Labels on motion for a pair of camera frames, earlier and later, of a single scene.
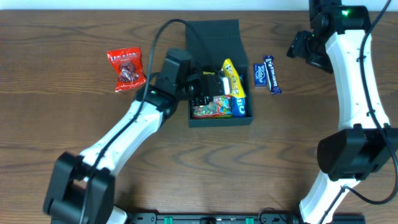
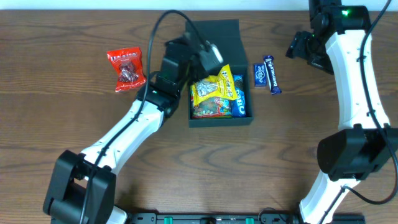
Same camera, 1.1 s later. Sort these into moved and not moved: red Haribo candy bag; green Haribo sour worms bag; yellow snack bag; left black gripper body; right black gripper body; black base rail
Moved: yellow snack bag; left black gripper body
Not moved: red Haribo candy bag; right black gripper body; black base rail; green Haribo sour worms bag
